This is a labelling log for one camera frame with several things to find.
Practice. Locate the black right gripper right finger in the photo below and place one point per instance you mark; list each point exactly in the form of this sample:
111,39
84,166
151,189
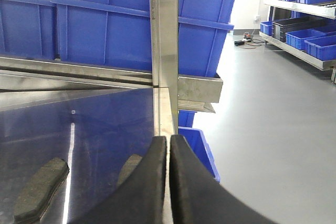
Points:
197,197

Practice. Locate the right blue plastic crate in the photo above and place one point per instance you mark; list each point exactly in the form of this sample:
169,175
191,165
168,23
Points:
117,33

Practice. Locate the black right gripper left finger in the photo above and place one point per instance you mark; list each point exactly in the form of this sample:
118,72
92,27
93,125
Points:
140,198

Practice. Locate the left blue plastic crate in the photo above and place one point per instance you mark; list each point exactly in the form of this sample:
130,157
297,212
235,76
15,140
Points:
28,28

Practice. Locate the black bin on shelf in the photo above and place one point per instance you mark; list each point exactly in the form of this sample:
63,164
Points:
281,27

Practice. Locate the blue plastic crate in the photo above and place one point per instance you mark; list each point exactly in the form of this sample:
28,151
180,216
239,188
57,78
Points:
28,28
117,33

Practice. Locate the blue bin under table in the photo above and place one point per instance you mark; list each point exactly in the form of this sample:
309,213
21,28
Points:
197,142

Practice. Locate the stainless steel rack frame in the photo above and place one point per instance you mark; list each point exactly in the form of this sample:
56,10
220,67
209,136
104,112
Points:
171,91

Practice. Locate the grey brake pad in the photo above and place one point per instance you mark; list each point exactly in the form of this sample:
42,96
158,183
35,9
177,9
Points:
35,197
128,167

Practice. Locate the steel work table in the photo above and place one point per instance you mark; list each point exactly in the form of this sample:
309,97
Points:
93,131

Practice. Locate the blue bins on shelf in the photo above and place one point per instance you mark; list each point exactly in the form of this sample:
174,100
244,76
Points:
318,42

